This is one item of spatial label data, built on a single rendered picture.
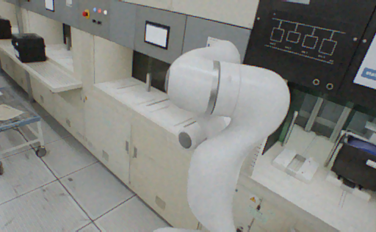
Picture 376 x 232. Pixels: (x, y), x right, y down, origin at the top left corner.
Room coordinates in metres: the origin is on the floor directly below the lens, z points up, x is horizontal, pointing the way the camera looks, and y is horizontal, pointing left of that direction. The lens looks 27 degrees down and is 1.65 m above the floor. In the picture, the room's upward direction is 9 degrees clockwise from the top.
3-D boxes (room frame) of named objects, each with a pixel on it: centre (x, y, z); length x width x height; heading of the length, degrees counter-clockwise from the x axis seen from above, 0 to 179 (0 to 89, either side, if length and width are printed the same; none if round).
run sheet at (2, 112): (1.80, 1.67, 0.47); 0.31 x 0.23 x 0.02; 74
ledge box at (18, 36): (2.43, 1.77, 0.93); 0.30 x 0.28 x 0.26; 50
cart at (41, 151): (1.93, 1.80, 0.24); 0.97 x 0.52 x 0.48; 55
